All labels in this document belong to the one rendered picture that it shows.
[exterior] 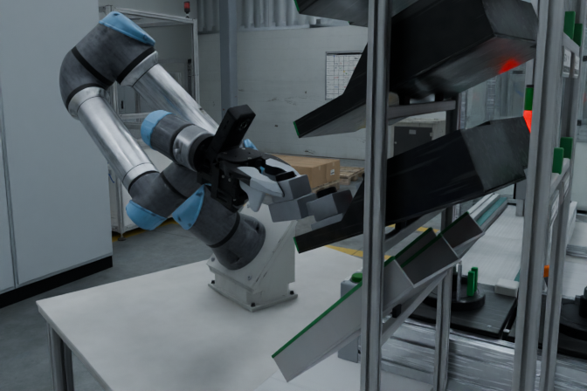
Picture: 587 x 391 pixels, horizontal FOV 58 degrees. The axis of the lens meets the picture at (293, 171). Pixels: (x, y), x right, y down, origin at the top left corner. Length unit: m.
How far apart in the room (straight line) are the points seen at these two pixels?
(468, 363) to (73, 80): 0.99
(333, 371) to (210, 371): 0.24
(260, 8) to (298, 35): 1.04
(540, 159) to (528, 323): 0.17
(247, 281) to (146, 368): 0.34
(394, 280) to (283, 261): 0.75
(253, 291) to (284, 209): 0.58
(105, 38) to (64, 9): 2.75
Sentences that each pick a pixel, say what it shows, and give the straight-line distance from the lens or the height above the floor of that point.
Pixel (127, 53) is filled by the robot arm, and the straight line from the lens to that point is 1.26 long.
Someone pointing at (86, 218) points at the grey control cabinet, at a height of 0.45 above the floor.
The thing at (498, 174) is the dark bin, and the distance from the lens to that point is 0.63.
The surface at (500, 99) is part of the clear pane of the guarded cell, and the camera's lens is 2.45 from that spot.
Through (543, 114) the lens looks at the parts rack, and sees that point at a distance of 0.56.
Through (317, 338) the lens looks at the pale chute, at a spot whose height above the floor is 1.08.
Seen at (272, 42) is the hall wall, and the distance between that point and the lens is 10.81.
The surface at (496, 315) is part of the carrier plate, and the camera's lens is 1.14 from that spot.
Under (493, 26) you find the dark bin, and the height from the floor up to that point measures 1.47.
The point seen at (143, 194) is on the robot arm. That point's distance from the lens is 1.08.
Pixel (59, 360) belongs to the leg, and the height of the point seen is 0.71.
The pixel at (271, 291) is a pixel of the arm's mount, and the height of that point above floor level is 0.90.
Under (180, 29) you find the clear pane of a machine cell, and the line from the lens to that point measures 5.58.
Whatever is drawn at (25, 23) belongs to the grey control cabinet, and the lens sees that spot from 3.84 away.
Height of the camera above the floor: 1.42
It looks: 9 degrees down
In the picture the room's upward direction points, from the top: straight up
